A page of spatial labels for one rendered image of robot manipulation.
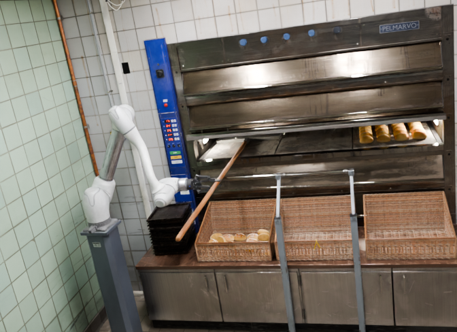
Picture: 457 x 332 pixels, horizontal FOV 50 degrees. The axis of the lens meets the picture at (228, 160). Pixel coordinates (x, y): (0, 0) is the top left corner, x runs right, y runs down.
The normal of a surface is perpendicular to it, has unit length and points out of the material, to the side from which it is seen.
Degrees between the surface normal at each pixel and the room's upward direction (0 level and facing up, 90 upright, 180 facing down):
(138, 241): 90
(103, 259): 90
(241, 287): 90
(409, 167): 70
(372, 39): 88
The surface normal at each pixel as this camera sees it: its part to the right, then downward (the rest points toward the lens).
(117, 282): 0.47, 0.20
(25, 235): 0.96, -0.07
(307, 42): -0.23, 0.33
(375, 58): -0.26, -0.02
